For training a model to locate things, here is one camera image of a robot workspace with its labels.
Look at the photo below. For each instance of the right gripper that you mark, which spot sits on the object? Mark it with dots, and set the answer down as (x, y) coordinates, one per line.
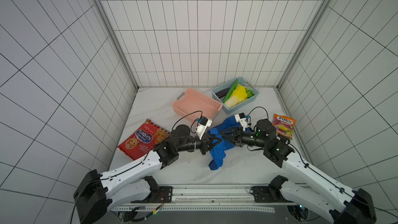
(235, 135)

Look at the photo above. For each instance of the yellow napa cabbage toy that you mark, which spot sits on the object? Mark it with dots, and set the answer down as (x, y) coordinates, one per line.
(238, 96)

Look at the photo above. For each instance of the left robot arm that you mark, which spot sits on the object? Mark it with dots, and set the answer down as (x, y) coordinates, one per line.
(100, 192)

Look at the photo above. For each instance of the light blue plastic basket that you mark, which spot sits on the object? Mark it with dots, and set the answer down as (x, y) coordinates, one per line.
(241, 82)

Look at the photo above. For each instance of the aluminium mounting rail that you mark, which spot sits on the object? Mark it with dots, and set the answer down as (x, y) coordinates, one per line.
(208, 197)

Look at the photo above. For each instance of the pink plastic basket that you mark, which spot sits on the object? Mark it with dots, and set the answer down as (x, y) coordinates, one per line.
(191, 100)

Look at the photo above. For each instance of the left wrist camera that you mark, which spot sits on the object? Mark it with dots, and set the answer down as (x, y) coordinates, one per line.
(203, 124)

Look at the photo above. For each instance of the red cookie snack bag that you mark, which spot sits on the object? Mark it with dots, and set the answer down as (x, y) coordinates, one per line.
(143, 140)

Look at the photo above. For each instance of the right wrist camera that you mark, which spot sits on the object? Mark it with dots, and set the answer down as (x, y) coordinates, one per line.
(242, 119)

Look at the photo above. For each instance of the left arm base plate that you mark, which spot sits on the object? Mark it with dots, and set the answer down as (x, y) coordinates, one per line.
(162, 195)

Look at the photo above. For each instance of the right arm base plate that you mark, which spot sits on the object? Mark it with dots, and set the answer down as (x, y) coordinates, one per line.
(265, 194)

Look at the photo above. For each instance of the green lettuce toy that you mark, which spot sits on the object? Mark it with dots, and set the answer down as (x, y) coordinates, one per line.
(249, 93)

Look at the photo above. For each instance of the dark purple eggplant toy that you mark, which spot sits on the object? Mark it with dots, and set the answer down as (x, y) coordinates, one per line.
(222, 93)

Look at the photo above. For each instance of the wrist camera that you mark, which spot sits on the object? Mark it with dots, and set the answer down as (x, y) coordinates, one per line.
(242, 119)
(203, 124)

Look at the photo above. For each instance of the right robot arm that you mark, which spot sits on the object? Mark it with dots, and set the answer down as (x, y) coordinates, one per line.
(330, 199)

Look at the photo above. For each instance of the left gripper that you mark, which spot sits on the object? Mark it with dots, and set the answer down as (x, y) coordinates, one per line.
(206, 145)

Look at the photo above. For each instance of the green cucumber toy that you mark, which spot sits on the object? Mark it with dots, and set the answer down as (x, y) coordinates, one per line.
(232, 88)

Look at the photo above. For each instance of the orange candy bag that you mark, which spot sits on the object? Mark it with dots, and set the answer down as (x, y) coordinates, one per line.
(284, 125)

